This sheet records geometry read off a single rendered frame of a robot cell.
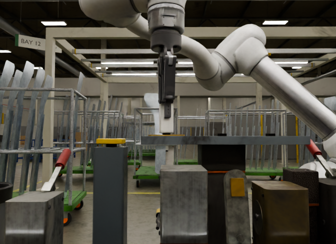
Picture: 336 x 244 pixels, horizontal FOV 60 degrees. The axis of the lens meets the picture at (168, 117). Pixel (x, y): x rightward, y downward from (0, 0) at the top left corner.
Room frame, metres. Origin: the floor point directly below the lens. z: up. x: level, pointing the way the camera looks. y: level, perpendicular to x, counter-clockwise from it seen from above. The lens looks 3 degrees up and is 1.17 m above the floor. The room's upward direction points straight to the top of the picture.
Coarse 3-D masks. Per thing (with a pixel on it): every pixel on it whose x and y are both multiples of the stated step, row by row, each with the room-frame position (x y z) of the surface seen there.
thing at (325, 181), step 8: (320, 184) 0.55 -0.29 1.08; (328, 184) 0.53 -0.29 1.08; (320, 192) 0.55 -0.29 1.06; (328, 192) 0.53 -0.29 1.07; (320, 200) 0.55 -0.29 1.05; (328, 200) 0.53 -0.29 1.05; (320, 208) 0.56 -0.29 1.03; (328, 208) 0.53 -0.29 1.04; (320, 216) 0.56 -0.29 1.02; (328, 216) 0.53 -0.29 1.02; (320, 224) 0.56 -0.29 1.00; (328, 224) 0.53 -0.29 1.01; (320, 232) 0.56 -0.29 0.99; (328, 232) 0.53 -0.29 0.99; (320, 240) 0.56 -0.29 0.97; (328, 240) 0.53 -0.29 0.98
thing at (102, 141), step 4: (96, 140) 0.67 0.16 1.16; (100, 140) 0.67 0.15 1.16; (104, 140) 0.67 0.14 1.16; (108, 140) 0.67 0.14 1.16; (112, 140) 0.67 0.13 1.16; (116, 140) 0.67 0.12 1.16; (120, 140) 0.67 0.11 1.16; (124, 140) 0.71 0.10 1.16; (108, 144) 0.69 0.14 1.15; (112, 144) 0.69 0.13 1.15; (116, 144) 0.70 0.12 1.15
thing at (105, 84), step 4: (104, 84) 11.71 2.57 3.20; (104, 88) 11.71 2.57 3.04; (104, 92) 11.71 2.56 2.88; (104, 96) 11.71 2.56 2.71; (104, 100) 11.71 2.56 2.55; (104, 120) 11.71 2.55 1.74; (104, 124) 11.71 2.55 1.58; (104, 128) 11.71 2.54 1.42; (104, 132) 11.71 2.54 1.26; (104, 136) 11.71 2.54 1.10
